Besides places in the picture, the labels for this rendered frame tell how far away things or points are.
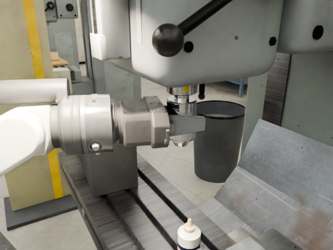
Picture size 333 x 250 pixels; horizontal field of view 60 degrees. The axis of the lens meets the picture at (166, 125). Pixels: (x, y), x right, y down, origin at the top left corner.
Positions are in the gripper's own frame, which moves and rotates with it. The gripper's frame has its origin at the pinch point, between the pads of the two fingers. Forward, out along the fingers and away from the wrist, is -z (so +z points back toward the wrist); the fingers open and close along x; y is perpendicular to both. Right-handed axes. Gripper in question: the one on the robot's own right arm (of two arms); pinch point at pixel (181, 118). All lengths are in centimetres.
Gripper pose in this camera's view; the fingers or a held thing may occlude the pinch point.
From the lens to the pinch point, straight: 46.2
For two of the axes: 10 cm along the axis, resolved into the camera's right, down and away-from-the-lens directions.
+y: -0.1, 9.3, 3.6
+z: -9.8, 0.6, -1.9
